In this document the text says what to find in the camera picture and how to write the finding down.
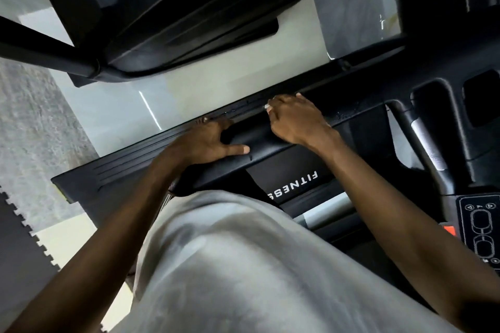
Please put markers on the person's left hand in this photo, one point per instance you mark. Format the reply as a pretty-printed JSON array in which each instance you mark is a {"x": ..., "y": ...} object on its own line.
[{"x": 199, "y": 145}]

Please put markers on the person's right hand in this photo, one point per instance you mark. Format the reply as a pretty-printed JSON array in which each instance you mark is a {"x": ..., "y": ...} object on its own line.
[{"x": 301, "y": 120}]

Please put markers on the black treadmill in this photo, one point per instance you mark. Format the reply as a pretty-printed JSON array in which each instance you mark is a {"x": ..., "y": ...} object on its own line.
[{"x": 367, "y": 95}]

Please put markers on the person's right forearm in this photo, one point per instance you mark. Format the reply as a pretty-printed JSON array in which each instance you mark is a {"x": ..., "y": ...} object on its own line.
[{"x": 414, "y": 227}]

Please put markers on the person's left forearm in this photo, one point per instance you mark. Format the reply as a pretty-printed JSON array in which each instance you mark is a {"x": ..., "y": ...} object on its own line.
[{"x": 101, "y": 258}]

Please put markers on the black stair climber machine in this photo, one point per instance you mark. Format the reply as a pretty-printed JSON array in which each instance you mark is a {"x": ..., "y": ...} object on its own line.
[{"x": 195, "y": 9}]

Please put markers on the black interlocking foam mat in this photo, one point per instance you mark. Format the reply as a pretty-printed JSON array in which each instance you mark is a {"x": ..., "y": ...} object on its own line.
[{"x": 19, "y": 258}]

